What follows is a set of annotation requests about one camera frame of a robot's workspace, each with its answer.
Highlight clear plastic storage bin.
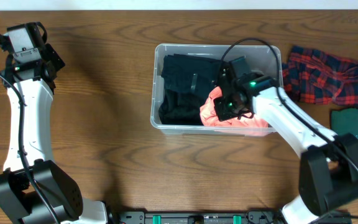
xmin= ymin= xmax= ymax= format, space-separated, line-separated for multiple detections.
xmin=150 ymin=43 xmax=284 ymax=136

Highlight dark garment with tape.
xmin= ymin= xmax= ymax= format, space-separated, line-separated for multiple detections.
xmin=161 ymin=54 xmax=228 ymax=101

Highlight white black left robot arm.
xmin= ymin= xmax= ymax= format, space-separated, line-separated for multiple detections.
xmin=0 ymin=44 xmax=108 ymax=223

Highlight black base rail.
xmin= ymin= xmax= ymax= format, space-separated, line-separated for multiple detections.
xmin=109 ymin=210 xmax=287 ymax=224

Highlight red plaid flannel shirt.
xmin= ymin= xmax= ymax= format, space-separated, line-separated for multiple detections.
xmin=282 ymin=46 xmax=358 ymax=107

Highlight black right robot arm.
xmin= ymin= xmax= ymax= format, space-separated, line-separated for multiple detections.
xmin=215 ymin=67 xmax=358 ymax=223

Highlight pink garment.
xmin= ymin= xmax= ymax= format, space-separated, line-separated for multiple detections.
xmin=200 ymin=86 xmax=269 ymax=128

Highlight black jeans with zipper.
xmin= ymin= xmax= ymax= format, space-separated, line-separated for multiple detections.
xmin=158 ymin=90 xmax=205 ymax=126

